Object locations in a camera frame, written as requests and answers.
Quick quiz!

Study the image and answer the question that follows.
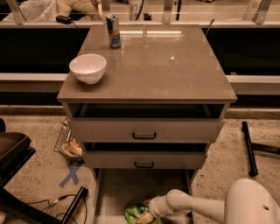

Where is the green rice chip bag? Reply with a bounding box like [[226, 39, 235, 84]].
[[124, 199, 157, 224]]

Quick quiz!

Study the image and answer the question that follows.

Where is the grey drawer cabinet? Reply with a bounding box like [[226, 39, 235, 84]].
[[56, 24, 238, 176]]

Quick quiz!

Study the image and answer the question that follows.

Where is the black floor stand bar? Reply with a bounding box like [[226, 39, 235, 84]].
[[241, 121, 280, 177]]

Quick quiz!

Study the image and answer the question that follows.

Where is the white ceramic bowl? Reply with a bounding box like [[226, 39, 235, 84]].
[[69, 53, 107, 84]]

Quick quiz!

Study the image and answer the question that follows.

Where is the blue silver energy drink can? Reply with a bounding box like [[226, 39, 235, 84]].
[[106, 14, 121, 48]]

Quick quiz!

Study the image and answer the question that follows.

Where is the top drawer with black handle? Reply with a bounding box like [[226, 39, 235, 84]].
[[67, 119, 224, 143]]

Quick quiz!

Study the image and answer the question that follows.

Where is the drawer with black handle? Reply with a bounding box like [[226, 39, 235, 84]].
[[67, 119, 224, 143], [82, 151, 205, 169]]

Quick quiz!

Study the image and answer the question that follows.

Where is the black cable on floor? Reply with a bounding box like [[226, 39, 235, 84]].
[[24, 193, 88, 224]]

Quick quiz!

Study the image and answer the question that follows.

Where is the black power adapter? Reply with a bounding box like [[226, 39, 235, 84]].
[[56, 16, 72, 25]]

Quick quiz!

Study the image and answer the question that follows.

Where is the black chair base left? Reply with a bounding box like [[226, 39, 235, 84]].
[[0, 118, 88, 224]]

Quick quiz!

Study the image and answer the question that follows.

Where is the blue tape cross mark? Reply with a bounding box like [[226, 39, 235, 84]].
[[59, 161, 83, 188]]

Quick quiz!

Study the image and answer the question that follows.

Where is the middle drawer with black handle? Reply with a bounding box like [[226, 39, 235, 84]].
[[82, 151, 205, 169]]

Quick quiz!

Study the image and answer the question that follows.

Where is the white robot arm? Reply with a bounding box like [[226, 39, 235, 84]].
[[148, 178, 280, 224]]

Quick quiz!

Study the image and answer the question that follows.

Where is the person in beige clothing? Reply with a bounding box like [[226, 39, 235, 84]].
[[56, 0, 101, 20]]

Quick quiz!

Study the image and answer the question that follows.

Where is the wire basket with items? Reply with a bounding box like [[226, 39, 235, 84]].
[[53, 119, 82, 162]]

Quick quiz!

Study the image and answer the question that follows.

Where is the open bottom drawer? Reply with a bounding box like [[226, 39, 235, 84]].
[[93, 169, 192, 224]]

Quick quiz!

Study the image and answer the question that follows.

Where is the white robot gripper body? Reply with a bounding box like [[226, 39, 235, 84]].
[[148, 196, 169, 218]]

